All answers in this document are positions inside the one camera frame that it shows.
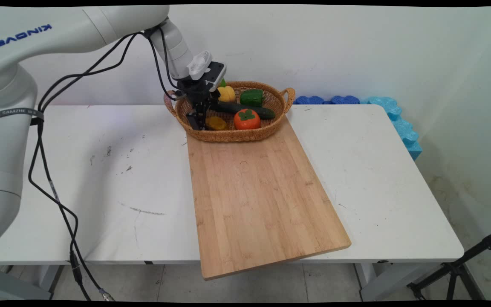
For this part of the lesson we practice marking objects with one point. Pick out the white table leg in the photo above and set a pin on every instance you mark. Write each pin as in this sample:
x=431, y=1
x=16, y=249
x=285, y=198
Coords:
x=19, y=281
x=382, y=281

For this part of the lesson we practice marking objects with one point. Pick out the woven wicker basket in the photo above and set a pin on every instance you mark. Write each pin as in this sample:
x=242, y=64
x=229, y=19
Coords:
x=228, y=135

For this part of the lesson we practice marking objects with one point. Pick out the green toy bell pepper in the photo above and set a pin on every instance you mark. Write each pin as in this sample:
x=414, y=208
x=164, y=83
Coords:
x=252, y=97

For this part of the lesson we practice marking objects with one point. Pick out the light blue foam piece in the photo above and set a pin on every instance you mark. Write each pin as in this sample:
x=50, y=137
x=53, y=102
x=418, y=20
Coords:
x=407, y=136
x=384, y=105

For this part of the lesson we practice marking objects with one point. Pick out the black grey wrist camera box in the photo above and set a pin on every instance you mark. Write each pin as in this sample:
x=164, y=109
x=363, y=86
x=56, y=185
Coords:
x=215, y=76

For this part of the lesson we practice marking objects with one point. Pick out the white vented wrist cover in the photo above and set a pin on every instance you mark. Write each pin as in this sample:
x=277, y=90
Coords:
x=198, y=65

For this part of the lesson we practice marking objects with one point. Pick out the black tripod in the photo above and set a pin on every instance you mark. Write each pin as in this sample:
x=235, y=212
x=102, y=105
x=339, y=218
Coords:
x=458, y=268

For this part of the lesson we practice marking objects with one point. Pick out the bamboo cutting board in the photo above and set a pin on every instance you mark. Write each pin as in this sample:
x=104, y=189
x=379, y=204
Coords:
x=258, y=200

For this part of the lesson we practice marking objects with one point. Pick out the yellow toy bell pepper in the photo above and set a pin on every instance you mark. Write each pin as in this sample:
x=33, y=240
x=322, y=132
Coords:
x=227, y=94

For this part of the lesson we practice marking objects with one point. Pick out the yellow toy mango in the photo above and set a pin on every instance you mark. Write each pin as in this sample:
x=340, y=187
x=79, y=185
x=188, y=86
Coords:
x=216, y=123

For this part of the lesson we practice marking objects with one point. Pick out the dark blue foam piece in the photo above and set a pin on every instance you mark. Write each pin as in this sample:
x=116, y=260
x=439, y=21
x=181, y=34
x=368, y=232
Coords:
x=345, y=99
x=309, y=100

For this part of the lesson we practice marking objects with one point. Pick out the dark green toy cucumber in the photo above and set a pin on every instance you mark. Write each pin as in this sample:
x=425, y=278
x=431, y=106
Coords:
x=245, y=110

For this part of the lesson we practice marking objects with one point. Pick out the orange toy persimmon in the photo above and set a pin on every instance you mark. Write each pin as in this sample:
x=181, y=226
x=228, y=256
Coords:
x=247, y=121

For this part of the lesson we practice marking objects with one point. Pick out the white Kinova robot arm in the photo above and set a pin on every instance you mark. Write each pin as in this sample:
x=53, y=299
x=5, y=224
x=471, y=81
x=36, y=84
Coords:
x=58, y=30

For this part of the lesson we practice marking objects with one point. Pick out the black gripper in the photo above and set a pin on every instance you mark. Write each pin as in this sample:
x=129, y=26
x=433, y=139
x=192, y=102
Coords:
x=194, y=90

